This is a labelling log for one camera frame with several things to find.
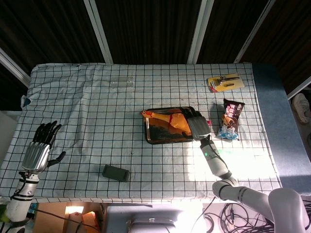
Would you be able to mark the orange cardboard box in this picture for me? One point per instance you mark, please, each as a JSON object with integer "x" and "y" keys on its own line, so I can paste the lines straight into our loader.
{"x": 82, "y": 219}

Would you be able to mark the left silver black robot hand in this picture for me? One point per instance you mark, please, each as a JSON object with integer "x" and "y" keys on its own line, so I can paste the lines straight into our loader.
{"x": 36, "y": 153}

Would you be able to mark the white window frame post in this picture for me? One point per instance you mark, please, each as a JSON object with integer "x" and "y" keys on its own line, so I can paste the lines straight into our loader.
{"x": 200, "y": 31}
{"x": 98, "y": 31}
{"x": 13, "y": 65}
{"x": 255, "y": 31}

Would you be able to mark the white sneaker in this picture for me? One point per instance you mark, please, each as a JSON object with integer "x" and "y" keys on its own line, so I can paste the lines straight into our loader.
{"x": 302, "y": 109}

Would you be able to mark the brown chocolate snack bag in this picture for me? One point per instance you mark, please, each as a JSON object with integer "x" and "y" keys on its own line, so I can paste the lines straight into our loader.
{"x": 230, "y": 119}

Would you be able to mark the dark grey rectangular box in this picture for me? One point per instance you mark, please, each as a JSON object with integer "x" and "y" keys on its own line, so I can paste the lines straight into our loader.
{"x": 116, "y": 172}

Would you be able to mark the white robot torso base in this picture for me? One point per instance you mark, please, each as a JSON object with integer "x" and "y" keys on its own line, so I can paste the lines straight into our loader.
{"x": 150, "y": 218}

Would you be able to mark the black rectangular tray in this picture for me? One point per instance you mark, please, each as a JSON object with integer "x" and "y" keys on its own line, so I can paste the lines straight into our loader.
{"x": 158, "y": 133}

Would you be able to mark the yellow carded tool pack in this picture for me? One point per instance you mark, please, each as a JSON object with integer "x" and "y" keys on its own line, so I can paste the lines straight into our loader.
{"x": 226, "y": 83}

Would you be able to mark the clear plastic cup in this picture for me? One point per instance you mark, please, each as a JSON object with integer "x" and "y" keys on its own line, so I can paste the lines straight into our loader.
{"x": 121, "y": 82}

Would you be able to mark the yellow rubber chicken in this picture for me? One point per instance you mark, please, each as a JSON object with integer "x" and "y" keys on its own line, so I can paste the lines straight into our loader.
{"x": 178, "y": 122}

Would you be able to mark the white black checkered tablecloth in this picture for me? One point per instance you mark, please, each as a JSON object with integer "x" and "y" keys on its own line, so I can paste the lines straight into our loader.
{"x": 97, "y": 109}

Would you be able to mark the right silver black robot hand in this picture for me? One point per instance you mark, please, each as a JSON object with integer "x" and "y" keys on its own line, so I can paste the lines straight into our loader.
{"x": 199, "y": 127}

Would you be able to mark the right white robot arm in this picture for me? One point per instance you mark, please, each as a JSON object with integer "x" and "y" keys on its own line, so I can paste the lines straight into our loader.
{"x": 218, "y": 165}

